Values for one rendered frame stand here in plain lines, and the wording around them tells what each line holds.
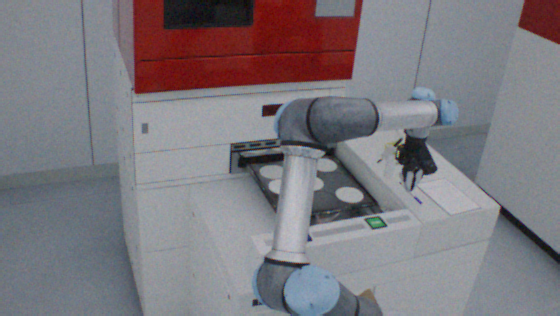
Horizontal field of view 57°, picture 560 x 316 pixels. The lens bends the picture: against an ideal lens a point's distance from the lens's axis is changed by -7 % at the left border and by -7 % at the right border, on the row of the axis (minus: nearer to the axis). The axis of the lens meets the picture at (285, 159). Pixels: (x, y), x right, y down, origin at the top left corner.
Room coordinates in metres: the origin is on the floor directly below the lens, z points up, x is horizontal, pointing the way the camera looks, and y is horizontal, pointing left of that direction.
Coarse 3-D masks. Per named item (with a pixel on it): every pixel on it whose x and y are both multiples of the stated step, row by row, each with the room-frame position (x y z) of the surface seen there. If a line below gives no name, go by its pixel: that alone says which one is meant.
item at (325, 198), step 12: (252, 168) 1.78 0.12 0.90; (336, 168) 1.85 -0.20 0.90; (264, 180) 1.71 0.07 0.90; (324, 180) 1.75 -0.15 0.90; (336, 180) 1.76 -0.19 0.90; (348, 180) 1.77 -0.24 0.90; (324, 192) 1.67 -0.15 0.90; (276, 204) 1.56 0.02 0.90; (312, 204) 1.58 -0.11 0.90; (324, 204) 1.59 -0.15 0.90; (336, 204) 1.60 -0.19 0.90; (348, 204) 1.61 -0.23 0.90; (360, 204) 1.62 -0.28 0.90
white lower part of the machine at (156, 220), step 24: (120, 144) 2.14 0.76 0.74; (120, 168) 2.21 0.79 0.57; (144, 192) 1.68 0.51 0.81; (168, 192) 1.72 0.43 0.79; (144, 216) 1.68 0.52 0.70; (168, 216) 1.72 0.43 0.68; (144, 240) 1.68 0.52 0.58; (168, 240) 1.72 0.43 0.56; (144, 264) 1.67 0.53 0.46; (168, 264) 1.72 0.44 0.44; (144, 288) 1.67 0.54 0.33; (168, 288) 1.71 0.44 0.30; (144, 312) 1.72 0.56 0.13; (168, 312) 1.71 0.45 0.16
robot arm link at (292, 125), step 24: (288, 120) 1.24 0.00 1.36; (288, 144) 1.20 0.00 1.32; (312, 144) 1.20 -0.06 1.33; (288, 168) 1.18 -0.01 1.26; (312, 168) 1.19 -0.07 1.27; (288, 192) 1.14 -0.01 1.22; (312, 192) 1.16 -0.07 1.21; (288, 216) 1.11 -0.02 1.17; (288, 240) 1.07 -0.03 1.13; (264, 264) 1.05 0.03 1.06; (288, 264) 1.03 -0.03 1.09; (264, 288) 1.01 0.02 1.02; (288, 312) 0.95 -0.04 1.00
